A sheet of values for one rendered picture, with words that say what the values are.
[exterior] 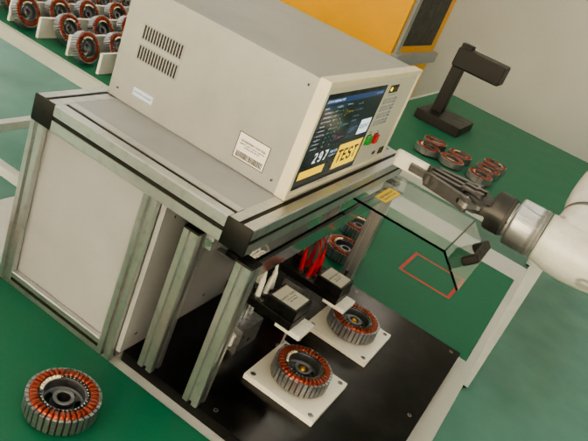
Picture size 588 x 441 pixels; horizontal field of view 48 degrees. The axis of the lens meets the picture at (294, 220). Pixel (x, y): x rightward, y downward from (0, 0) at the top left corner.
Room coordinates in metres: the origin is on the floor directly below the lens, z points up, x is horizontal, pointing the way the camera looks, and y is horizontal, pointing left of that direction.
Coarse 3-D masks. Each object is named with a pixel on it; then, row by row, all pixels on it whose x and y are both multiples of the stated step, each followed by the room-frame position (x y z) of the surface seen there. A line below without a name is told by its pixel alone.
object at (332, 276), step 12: (288, 264) 1.26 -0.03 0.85; (300, 276) 1.24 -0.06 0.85; (312, 276) 1.26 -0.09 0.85; (324, 276) 1.23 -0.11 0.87; (336, 276) 1.26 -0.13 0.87; (312, 288) 1.23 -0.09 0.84; (324, 288) 1.22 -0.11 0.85; (336, 288) 1.22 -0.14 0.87; (348, 288) 1.26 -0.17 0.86; (324, 300) 1.22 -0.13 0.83; (336, 300) 1.21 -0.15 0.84; (348, 300) 1.25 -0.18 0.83
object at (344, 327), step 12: (336, 312) 1.21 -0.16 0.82; (348, 312) 1.25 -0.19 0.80; (360, 312) 1.26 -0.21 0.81; (336, 324) 1.18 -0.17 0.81; (348, 324) 1.18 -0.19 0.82; (360, 324) 1.22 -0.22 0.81; (372, 324) 1.23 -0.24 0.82; (348, 336) 1.18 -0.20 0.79; (360, 336) 1.17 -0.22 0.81; (372, 336) 1.19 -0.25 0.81
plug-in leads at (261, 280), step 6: (252, 252) 1.04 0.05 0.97; (258, 252) 1.03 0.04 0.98; (264, 252) 1.02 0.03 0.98; (276, 270) 1.06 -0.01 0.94; (258, 276) 1.06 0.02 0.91; (264, 276) 1.01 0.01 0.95; (270, 276) 1.04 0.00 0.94; (258, 282) 1.06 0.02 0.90; (264, 282) 1.01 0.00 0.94; (270, 282) 1.03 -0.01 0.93; (252, 288) 1.03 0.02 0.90; (258, 288) 1.01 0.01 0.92; (264, 288) 1.03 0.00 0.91; (270, 288) 1.05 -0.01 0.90; (258, 294) 1.01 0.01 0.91; (264, 294) 1.03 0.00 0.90
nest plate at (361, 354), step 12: (324, 312) 1.25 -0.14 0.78; (324, 324) 1.21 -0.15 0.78; (324, 336) 1.17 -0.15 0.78; (336, 336) 1.18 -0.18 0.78; (384, 336) 1.26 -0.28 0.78; (336, 348) 1.15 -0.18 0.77; (348, 348) 1.16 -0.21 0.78; (360, 348) 1.17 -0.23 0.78; (372, 348) 1.19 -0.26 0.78; (360, 360) 1.13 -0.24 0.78
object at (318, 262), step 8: (320, 240) 1.26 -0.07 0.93; (304, 248) 1.30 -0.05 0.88; (320, 248) 1.25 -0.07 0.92; (296, 256) 1.29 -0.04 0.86; (304, 256) 1.26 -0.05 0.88; (312, 256) 1.28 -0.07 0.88; (320, 256) 1.29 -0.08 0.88; (304, 264) 1.29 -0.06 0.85; (312, 264) 1.24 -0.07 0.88; (320, 264) 1.28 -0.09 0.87; (312, 272) 1.26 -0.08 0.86
